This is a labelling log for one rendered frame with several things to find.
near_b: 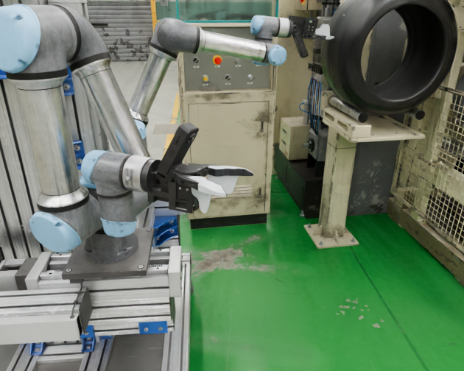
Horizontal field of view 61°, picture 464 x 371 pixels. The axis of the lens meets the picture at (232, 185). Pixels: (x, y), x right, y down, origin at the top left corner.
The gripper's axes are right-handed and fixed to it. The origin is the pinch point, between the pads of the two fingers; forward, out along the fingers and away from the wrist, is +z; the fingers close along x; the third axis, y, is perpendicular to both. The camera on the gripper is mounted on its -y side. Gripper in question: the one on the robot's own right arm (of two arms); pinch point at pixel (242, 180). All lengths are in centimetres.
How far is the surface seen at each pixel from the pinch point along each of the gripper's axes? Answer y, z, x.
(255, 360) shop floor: 98, -11, -65
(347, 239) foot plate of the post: 82, 14, -171
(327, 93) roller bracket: -7, -5, -146
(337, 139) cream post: 18, 2, -157
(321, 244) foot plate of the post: 83, 0, -159
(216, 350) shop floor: 99, -29, -63
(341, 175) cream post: 39, 6, -162
